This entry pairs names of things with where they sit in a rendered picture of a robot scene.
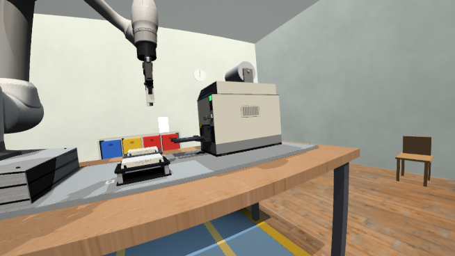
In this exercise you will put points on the white cylinder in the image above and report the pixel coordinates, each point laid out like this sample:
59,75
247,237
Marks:
236,73

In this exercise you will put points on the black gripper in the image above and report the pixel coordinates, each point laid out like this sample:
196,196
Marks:
147,52

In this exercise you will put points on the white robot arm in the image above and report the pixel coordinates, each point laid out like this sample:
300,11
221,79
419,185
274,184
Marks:
20,107

